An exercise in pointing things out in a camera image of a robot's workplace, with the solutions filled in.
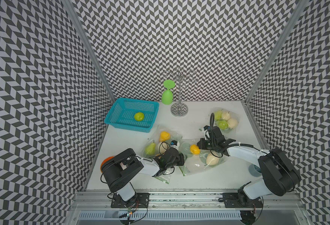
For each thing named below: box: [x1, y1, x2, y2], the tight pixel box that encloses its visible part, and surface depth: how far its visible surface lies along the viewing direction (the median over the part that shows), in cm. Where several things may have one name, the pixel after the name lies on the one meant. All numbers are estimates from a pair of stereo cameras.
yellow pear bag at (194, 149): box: [189, 143, 201, 155], surface depth 88 cm
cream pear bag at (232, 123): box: [226, 118, 238, 129], surface depth 102 cm
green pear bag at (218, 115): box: [214, 108, 224, 120], surface depth 107 cm
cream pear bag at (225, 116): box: [221, 111, 231, 121], surface depth 101 cm
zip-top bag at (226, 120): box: [213, 106, 240, 135], surface depth 101 cm
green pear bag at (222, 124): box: [216, 120, 230, 130], surface depth 99 cm
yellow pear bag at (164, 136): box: [158, 131, 171, 142], surface depth 95 cm
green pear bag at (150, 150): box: [145, 140, 157, 156], surface depth 88 cm
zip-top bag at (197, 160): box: [178, 138, 230, 176], surface depth 86 cm
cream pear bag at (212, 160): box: [205, 153, 220, 166], surface depth 83 cm
